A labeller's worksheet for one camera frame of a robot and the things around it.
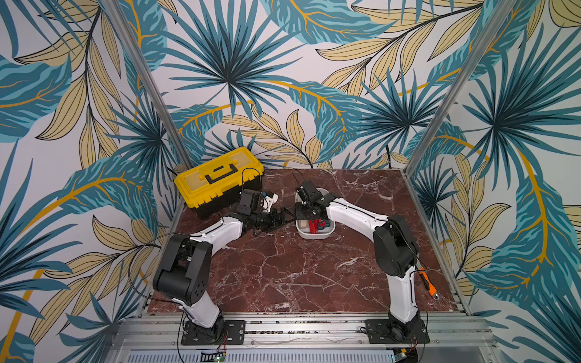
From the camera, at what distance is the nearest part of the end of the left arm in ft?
2.56

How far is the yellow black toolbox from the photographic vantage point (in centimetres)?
91

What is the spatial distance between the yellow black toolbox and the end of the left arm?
208mm
